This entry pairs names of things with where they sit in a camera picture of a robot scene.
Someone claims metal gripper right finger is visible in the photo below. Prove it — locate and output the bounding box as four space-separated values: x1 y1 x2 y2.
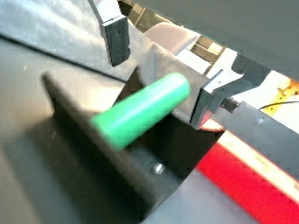
190 54 271 130

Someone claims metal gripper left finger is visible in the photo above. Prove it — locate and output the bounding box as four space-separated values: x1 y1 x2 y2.
88 0 131 67

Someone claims green cylinder peg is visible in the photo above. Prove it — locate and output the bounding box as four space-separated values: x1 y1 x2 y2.
90 73 191 151

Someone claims red shape sorter block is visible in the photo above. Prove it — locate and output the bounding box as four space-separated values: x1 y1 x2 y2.
196 143 299 224

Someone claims black curved holder stand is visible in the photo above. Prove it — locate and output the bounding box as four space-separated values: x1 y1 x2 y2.
42 73 220 224

